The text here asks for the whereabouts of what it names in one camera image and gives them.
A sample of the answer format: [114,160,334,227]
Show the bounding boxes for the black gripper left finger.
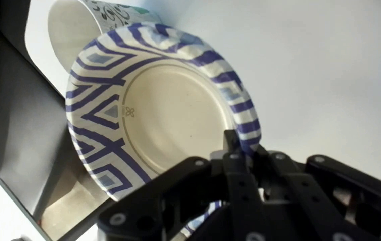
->
[97,128,268,241]

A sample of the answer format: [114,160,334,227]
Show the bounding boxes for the white flat board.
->
[0,172,54,241]

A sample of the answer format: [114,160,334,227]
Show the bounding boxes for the patterned white paper cup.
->
[47,0,165,71]

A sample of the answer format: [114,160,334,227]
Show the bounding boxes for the blue white patterned paper plate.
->
[65,21,263,241]

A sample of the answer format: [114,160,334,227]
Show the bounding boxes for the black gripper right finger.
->
[254,146,381,241]

